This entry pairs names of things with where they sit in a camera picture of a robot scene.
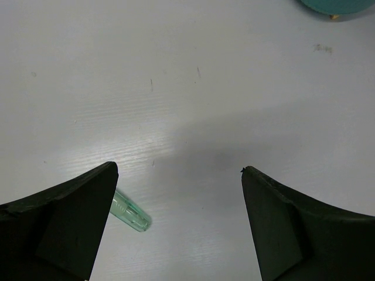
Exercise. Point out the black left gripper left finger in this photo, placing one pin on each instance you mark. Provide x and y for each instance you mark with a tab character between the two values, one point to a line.
55	234

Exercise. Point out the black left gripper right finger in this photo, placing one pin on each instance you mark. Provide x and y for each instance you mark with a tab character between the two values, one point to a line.
297	237

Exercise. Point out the green highlighter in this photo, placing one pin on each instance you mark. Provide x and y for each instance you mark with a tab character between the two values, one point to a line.
123	208

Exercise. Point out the teal round organizer container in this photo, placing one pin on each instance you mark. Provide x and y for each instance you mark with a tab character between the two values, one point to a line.
339	9

